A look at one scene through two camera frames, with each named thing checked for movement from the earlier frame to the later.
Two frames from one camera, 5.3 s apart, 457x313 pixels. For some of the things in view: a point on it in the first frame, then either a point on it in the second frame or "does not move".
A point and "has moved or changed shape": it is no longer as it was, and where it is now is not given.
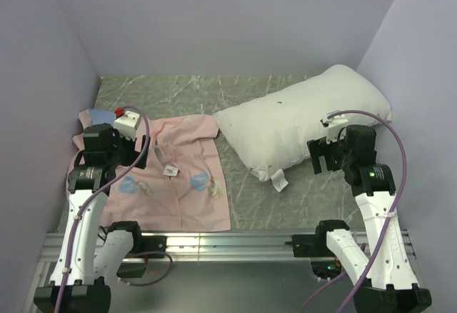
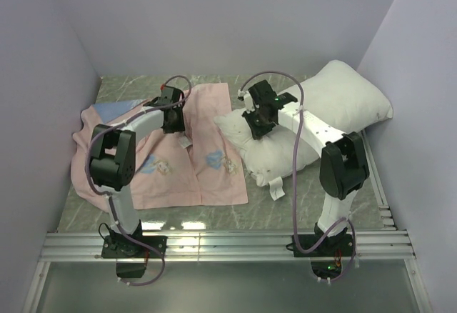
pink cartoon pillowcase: x=183 y=187 has moved or changed shape
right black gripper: x=318 y=147 -> x=256 y=133
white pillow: x=270 y=131 does not move
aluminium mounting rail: x=183 y=247 does not move
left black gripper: x=134 y=155 -> x=178 y=127
